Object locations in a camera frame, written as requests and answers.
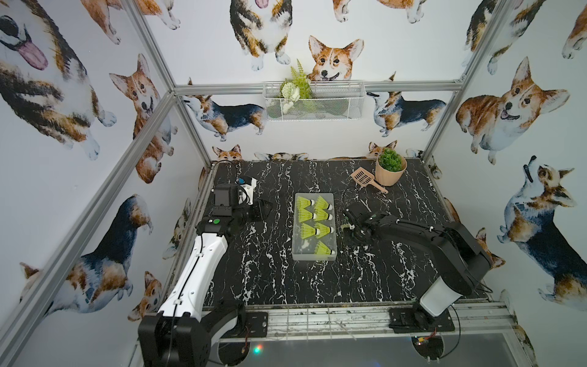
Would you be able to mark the green shuttlecock seven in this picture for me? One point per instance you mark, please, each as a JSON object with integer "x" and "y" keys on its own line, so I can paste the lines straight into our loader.
{"x": 322, "y": 215}

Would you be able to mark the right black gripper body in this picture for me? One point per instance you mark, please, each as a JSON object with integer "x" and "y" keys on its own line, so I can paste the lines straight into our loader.
{"x": 353, "y": 234}

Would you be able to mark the clear plastic storage box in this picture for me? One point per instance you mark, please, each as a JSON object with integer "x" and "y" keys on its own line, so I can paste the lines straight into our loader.
{"x": 303, "y": 249}

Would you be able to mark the green shuttlecock five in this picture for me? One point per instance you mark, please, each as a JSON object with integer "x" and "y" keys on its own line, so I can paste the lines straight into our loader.
{"x": 322, "y": 249}

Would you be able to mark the green shuttlecock six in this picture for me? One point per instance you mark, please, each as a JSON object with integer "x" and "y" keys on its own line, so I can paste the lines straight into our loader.
{"x": 304, "y": 215}

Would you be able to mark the aluminium front rail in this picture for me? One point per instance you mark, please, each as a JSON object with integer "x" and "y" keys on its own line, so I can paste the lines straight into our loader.
{"x": 370, "y": 321}

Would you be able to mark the green fern plant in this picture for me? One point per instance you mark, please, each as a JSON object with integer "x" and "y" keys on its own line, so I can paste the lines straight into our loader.
{"x": 294, "y": 89}

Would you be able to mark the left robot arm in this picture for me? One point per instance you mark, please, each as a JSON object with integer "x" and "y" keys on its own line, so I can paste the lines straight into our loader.
{"x": 180, "y": 334}

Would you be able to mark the green shuttlecock one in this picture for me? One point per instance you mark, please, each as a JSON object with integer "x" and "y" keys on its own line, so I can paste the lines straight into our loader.
{"x": 323, "y": 204}

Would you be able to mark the green shuttlecock two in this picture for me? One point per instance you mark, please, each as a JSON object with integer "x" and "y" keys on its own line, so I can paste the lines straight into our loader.
{"x": 303, "y": 202}

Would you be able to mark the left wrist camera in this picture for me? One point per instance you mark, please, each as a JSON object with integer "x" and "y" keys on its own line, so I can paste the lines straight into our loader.
{"x": 230, "y": 197}

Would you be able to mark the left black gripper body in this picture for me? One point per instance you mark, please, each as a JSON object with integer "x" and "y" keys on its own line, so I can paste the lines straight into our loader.
{"x": 256, "y": 211}

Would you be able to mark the green shuttlecock three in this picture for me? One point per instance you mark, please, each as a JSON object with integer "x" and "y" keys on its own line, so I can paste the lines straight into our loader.
{"x": 307, "y": 231}

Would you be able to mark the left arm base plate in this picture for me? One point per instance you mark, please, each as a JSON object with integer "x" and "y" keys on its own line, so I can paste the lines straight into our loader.
{"x": 254, "y": 326}

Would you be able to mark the white wire wall basket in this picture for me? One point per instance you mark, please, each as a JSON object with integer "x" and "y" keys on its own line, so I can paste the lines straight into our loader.
{"x": 331, "y": 101}

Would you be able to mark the pink slotted scoop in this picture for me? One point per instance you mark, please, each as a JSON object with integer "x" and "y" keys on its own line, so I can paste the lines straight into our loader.
{"x": 365, "y": 178}

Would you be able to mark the green shuttlecock eight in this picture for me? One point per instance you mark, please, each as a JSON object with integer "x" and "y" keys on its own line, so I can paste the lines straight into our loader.
{"x": 322, "y": 230}

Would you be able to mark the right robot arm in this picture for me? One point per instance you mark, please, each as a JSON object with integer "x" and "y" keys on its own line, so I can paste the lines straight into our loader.
{"x": 460, "y": 261}

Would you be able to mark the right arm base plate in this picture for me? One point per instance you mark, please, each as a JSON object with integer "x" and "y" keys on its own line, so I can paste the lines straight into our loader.
{"x": 417, "y": 320}

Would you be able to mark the pink pot with succulent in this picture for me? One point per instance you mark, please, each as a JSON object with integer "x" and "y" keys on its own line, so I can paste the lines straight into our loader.
{"x": 389, "y": 167}

